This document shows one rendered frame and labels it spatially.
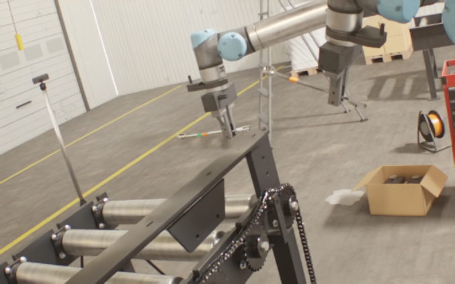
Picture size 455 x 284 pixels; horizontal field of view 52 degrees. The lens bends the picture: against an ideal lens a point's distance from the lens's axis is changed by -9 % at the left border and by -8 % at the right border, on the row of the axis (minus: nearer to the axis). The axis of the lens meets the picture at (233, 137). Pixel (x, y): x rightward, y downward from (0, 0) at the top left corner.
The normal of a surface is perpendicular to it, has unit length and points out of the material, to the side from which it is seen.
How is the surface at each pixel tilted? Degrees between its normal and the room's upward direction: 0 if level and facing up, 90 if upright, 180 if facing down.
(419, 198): 90
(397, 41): 90
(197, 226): 90
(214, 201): 90
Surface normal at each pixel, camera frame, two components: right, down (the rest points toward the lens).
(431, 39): -0.39, 0.34
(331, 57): -0.57, 0.47
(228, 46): -0.13, 0.29
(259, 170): 0.87, -0.11
